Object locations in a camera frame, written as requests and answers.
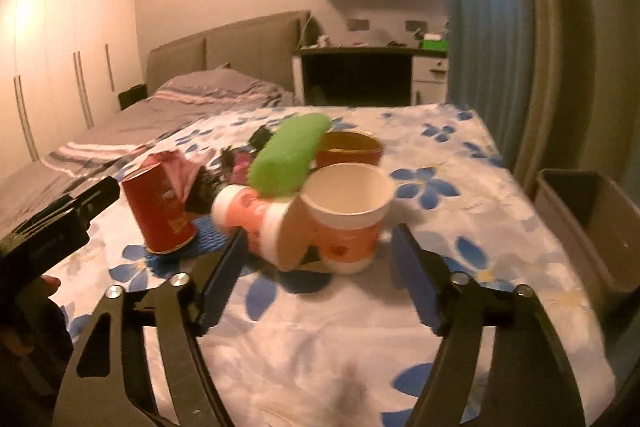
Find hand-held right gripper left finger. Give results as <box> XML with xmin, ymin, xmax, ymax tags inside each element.
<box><xmin>52</xmin><ymin>227</ymin><xmax>248</xmax><ymax>427</ymax></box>

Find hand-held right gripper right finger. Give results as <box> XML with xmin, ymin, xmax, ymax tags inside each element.
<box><xmin>392</xmin><ymin>223</ymin><xmax>587</xmax><ymax>427</ymax></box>

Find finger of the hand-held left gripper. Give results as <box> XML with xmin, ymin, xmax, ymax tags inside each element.
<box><xmin>65</xmin><ymin>177</ymin><xmax>121</xmax><ymax>224</ymax></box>

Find red paper cup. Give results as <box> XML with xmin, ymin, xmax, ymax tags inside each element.
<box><xmin>121</xmin><ymin>161</ymin><xmax>197</xmax><ymax>254</ymax></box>
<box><xmin>315</xmin><ymin>131</ymin><xmax>384</xmax><ymax>168</ymax></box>

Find orange and white paper cup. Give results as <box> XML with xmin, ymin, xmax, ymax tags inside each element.
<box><xmin>211</xmin><ymin>184</ymin><xmax>313</xmax><ymax>272</ymax></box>
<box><xmin>300</xmin><ymin>163</ymin><xmax>394</xmax><ymax>276</ymax></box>

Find red pink wrapper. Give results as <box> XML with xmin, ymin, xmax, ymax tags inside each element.
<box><xmin>140</xmin><ymin>150</ymin><xmax>201</xmax><ymax>212</ymax></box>

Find green fuzzy cloth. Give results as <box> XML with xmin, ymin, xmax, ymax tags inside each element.
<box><xmin>248</xmin><ymin>113</ymin><xmax>333</xmax><ymax>198</ymax></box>

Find grey trash bin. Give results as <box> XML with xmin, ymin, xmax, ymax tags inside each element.
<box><xmin>535</xmin><ymin>168</ymin><xmax>640</xmax><ymax>308</ymax></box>

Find person's left hand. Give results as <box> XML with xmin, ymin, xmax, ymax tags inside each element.
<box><xmin>0</xmin><ymin>274</ymin><xmax>76</xmax><ymax>408</ymax></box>

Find blue knit mat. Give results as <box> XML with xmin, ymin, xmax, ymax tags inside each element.
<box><xmin>145</xmin><ymin>212</ymin><xmax>251</xmax><ymax>278</ymax></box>

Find grey striped duvet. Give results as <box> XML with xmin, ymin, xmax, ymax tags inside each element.
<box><xmin>0</xmin><ymin>92</ymin><xmax>296</xmax><ymax>228</ymax></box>

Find black plastic bag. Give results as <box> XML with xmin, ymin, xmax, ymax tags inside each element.
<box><xmin>187</xmin><ymin>127</ymin><xmax>273</xmax><ymax>215</ymax></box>

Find blue floral tablecloth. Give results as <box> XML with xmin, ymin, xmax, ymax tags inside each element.
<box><xmin>47</xmin><ymin>103</ymin><xmax>618</xmax><ymax>427</ymax></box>

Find dark nightstand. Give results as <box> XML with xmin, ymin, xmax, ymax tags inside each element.
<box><xmin>118</xmin><ymin>84</ymin><xmax>149</xmax><ymax>111</ymax></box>

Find white wardrobe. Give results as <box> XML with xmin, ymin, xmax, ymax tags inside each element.
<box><xmin>0</xmin><ymin>0</ymin><xmax>146</xmax><ymax>182</ymax></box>

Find grey pillow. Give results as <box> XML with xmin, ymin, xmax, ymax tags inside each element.
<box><xmin>150</xmin><ymin>67</ymin><xmax>283</xmax><ymax>100</ymax></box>

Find white drawer cabinet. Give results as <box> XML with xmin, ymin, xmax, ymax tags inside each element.
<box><xmin>412</xmin><ymin>57</ymin><xmax>449</xmax><ymax>105</ymax></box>

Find grey padded headboard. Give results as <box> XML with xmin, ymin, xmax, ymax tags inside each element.
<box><xmin>146</xmin><ymin>10</ymin><xmax>312</xmax><ymax>100</ymax></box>

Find dark top desk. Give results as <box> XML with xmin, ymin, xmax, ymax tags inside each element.
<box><xmin>292</xmin><ymin>44</ymin><xmax>449</xmax><ymax>106</ymax></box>

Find blue curtain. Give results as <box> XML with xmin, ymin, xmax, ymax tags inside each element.
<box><xmin>427</xmin><ymin>0</ymin><xmax>538</xmax><ymax>168</ymax></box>

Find beige curtain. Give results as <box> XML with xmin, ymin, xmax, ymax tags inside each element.
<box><xmin>515</xmin><ymin>0</ymin><xmax>640</xmax><ymax>208</ymax></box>

